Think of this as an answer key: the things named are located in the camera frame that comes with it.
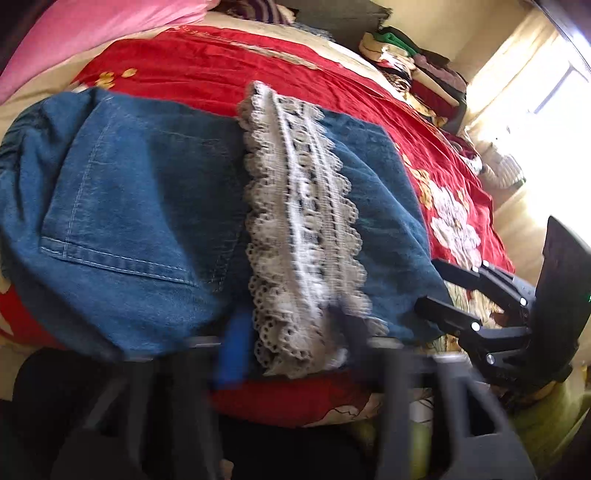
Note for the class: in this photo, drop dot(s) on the pink quilt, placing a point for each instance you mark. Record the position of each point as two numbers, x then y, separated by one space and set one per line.
78 37

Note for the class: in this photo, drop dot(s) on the yellow green cloth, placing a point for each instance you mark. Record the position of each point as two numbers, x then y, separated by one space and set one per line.
549 424

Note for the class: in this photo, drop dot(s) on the pile of folded clothes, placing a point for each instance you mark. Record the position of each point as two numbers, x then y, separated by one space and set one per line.
415 69

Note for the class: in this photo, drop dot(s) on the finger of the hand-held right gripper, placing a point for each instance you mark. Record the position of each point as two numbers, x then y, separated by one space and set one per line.
443 314
461 274

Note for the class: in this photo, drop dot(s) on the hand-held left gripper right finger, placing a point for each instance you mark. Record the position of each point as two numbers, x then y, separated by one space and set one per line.
355 337

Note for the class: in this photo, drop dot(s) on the dark chair back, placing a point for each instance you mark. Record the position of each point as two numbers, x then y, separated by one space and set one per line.
458 113

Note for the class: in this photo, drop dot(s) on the blue denim pants lace trim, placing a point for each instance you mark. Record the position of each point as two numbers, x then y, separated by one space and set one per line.
138 221

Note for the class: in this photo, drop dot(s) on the person's black clothing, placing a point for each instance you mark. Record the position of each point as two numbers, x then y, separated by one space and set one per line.
286 452

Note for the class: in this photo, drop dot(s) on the cream curtain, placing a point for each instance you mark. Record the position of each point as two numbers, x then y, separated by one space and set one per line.
521 92

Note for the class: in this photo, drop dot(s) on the white knit cloth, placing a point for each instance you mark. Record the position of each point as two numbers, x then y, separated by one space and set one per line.
503 170

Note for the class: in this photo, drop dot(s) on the grey quilted headboard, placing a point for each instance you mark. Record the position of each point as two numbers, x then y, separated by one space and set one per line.
332 14

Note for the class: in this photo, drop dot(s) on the red cream floral bedspread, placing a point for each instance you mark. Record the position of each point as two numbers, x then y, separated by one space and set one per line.
221 64

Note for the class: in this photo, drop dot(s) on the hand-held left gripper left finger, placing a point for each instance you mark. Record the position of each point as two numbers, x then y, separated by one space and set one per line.
236 350

